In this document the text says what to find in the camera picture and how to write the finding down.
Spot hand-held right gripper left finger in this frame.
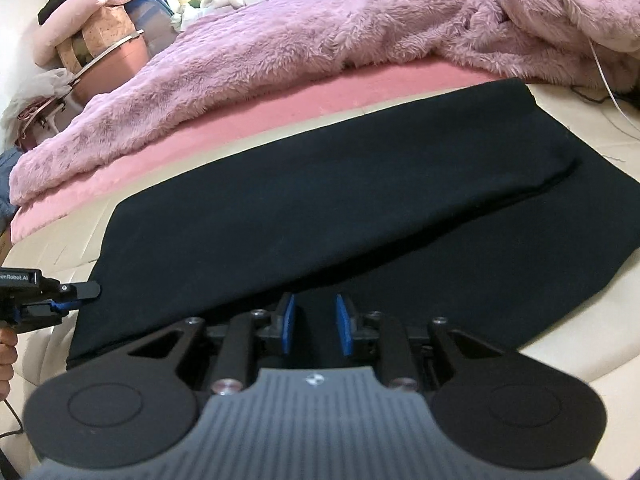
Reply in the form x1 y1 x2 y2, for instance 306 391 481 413
115 292 297 393

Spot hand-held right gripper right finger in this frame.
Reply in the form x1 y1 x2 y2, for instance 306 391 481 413
334 292 516 393

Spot black pants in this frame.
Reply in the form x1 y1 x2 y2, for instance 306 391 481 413
65 78 640 368

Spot person's left hand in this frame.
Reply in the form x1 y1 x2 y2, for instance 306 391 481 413
0 329 18 402

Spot blue-grey cloth bundle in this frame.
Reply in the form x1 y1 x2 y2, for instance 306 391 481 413
0 149 21 203

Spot white stand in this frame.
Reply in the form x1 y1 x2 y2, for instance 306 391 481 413
15 100 71 151

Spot pink bed sheet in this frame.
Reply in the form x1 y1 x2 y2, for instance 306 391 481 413
11 57 506 243

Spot white plastic bag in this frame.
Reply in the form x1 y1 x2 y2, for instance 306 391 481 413
0 67 76 133

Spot pink storage box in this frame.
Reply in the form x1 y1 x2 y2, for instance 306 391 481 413
70 30 151 106

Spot patterned brown box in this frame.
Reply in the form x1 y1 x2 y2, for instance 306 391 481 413
55 7 138 73

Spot pink fluffy blanket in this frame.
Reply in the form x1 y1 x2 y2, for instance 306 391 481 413
10 0 640 206

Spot blue plaid storage bag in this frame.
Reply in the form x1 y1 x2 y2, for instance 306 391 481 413
122 0 176 56

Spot black cloth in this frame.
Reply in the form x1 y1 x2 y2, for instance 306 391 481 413
37 0 91 25

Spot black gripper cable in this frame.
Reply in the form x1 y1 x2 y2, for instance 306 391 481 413
0 399 23 438

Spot thin black cable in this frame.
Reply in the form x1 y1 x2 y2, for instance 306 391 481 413
570 85 640 111

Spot white cable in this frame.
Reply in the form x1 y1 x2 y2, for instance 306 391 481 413
587 37 640 138

